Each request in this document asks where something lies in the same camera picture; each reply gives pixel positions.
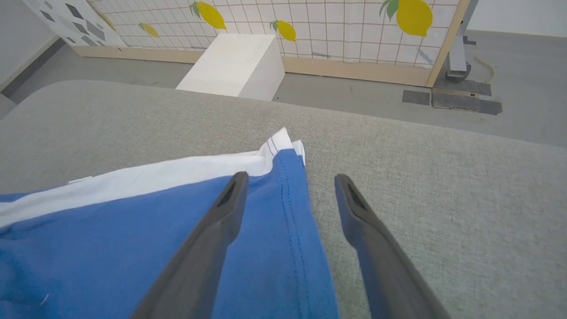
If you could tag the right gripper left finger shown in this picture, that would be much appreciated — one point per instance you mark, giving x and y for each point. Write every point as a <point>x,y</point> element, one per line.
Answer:
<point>208,252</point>

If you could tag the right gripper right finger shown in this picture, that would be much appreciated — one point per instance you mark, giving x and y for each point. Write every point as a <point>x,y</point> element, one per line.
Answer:
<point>381,257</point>

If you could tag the blue and white garment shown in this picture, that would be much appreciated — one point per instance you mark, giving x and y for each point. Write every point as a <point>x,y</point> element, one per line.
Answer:
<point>110,248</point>

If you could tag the small dark floor tape patch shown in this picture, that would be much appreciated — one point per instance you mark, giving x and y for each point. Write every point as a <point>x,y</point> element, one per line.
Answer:
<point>416,97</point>

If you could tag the long dark floor tape patch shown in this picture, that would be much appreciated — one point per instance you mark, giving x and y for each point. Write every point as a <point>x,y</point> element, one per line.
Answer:
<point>469,104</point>

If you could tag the white box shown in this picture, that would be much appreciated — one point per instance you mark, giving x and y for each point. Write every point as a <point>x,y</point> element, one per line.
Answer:
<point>239,66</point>

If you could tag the grey metal partition stand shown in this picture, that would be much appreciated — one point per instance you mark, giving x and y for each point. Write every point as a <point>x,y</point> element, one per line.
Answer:
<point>458,57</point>

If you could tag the lemon print partition panel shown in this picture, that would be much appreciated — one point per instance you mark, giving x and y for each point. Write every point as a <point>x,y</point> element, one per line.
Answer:
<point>345,31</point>

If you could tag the white panel with grey shapes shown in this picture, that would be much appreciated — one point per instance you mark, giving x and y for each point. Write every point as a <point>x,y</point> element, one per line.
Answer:
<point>75,22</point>

